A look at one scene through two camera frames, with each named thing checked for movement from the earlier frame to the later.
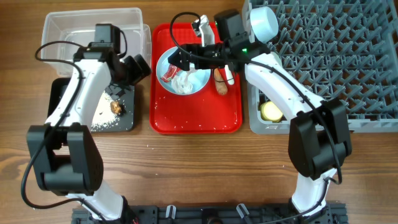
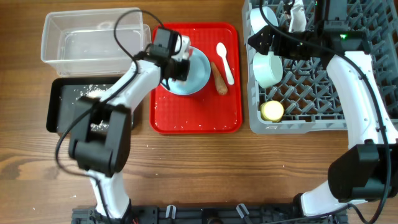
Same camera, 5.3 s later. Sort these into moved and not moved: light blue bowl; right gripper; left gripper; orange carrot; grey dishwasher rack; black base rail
Moved: right gripper; left gripper
Not moved: light blue bowl; orange carrot; black base rail; grey dishwasher rack
